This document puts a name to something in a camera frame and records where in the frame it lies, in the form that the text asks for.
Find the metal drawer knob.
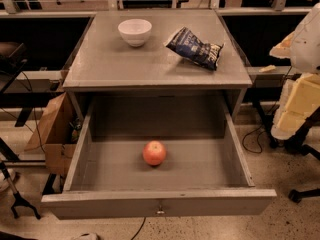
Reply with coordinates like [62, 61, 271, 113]
[156, 205, 165, 216]

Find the brown cardboard box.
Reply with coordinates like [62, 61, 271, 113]
[25, 93, 76, 175]

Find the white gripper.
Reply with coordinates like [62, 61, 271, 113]
[271, 73, 320, 140]

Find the black tripod stand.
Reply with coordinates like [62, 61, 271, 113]
[0, 161, 41, 220]

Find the red apple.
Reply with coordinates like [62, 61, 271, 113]
[142, 140, 167, 166]

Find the small yellow foam piece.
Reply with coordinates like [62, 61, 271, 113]
[259, 65, 276, 73]

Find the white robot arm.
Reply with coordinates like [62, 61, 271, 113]
[270, 3, 320, 140]

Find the blue chip bag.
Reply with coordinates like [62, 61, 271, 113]
[164, 27, 223, 71]

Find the grey cabinet with counter top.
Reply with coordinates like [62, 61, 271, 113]
[63, 9, 251, 115]

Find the white ceramic bowl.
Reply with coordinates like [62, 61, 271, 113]
[118, 19, 152, 47]

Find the black floor cable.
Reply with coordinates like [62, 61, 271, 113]
[241, 100, 281, 155]

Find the open grey top drawer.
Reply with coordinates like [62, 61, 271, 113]
[42, 95, 276, 219]

